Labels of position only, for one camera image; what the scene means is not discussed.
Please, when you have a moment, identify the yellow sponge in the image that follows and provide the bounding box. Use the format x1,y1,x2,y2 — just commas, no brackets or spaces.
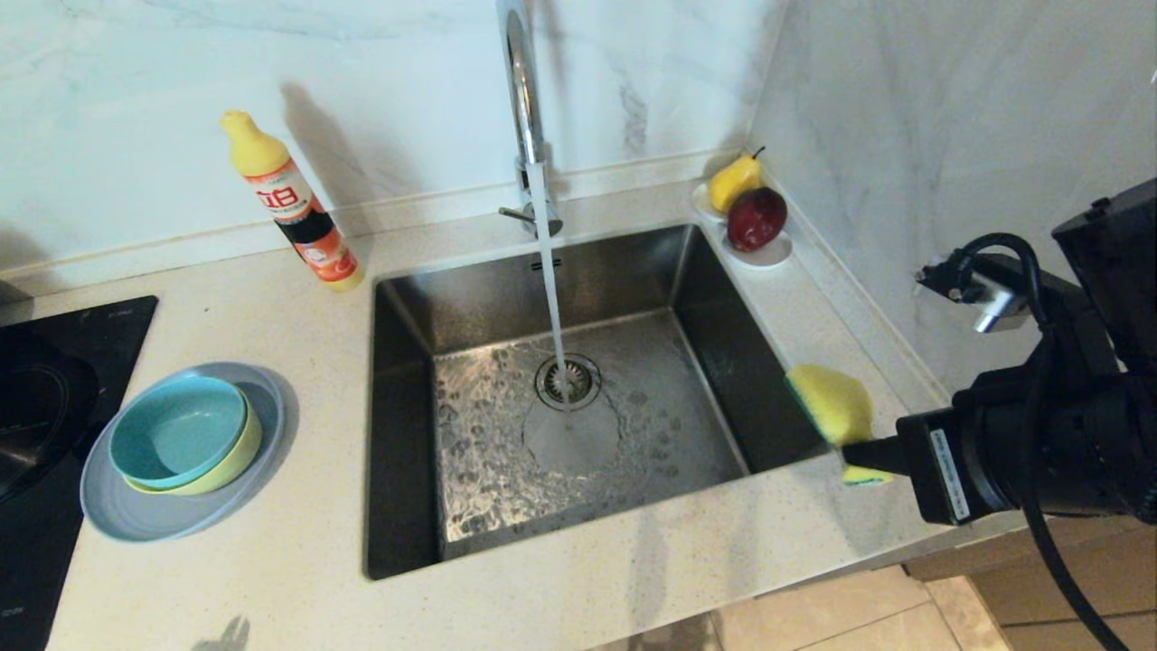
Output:
784,363,894,487

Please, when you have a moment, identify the chrome faucet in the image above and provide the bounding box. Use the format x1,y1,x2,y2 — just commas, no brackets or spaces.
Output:
495,0,564,241

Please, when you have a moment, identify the orange dish soap bottle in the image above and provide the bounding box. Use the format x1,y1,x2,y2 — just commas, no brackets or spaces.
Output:
221,110,364,292

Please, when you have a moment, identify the teal bowl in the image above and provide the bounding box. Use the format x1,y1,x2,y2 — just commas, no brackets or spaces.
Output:
108,376,249,490

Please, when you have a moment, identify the metal sink drain strainer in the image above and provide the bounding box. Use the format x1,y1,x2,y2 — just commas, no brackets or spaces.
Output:
534,354,603,413

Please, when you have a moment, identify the stainless steel sink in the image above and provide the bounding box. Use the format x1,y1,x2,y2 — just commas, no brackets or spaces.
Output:
364,223,828,580

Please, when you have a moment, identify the light wooden cabinet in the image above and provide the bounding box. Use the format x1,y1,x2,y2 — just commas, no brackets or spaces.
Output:
904,515,1157,651

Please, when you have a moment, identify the small white fruit dish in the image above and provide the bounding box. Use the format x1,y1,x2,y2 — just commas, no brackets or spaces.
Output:
691,183,794,269

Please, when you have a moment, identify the dark red apple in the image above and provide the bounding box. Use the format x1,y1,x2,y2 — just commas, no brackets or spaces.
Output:
726,187,788,252

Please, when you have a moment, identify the yellow pear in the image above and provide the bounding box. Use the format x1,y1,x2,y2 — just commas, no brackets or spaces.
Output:
706,147,765,215

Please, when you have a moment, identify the running water stream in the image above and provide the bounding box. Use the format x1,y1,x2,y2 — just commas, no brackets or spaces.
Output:
527,163,579,412

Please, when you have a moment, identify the yellow-green bowl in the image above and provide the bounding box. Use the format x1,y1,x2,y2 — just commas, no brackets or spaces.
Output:
125,398,263,495

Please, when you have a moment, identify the gray plate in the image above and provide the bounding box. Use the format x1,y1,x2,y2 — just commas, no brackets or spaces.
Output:
80,362,288,542

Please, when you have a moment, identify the black induction cooktop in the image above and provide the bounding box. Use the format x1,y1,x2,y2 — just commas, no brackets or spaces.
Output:
0,297,159,651

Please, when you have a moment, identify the black camera cable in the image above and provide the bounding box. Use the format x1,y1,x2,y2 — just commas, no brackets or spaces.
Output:
940,232,1131,651

